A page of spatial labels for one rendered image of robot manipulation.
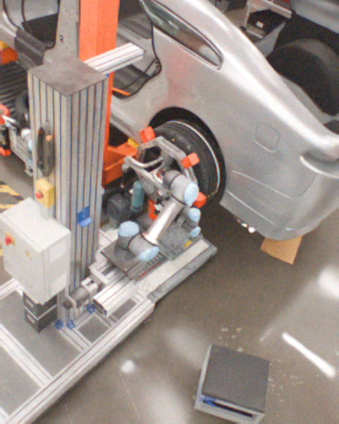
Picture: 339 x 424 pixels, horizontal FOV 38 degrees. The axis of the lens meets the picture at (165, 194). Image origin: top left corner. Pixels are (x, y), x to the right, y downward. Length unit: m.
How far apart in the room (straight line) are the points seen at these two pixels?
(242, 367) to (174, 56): 2.05
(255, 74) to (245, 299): 1.83
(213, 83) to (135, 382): 2.04
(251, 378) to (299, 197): 1.17
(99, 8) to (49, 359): 2.14
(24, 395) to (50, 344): 0.36
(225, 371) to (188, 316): 0.70
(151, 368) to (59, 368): 0.65
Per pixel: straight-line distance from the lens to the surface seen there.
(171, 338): 3.70
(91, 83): 2.17
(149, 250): 2.78
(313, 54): 4.52
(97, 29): 3.01
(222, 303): 3.95
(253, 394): 3.26
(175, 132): 3.40
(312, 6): 4.74
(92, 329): 3.43
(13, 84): 5.49
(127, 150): 3.96
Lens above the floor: 3.17
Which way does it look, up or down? 43 degrees down
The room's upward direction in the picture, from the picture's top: 11 degrees clockwise
